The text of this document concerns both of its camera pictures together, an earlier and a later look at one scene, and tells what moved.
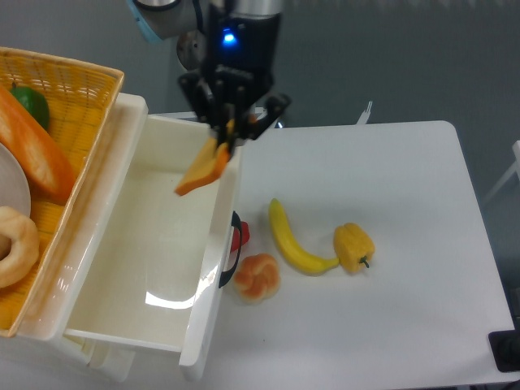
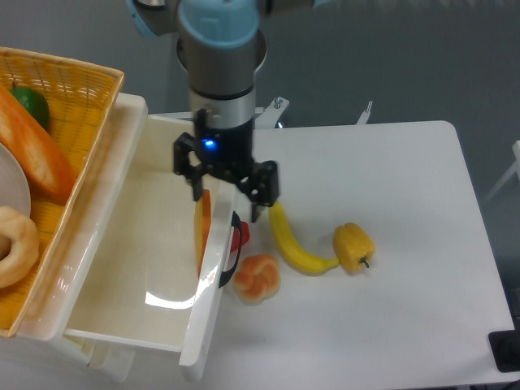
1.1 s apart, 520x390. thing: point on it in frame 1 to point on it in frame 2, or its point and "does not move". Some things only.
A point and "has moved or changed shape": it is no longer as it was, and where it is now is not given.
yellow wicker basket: [81, 97] does not move
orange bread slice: [207, 165] has moved or changed shape
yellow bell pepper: [353, 246] does not move
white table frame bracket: [365, 115] does not move
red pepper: [244, 235] does not move
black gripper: [235, 91] to [228, 153]
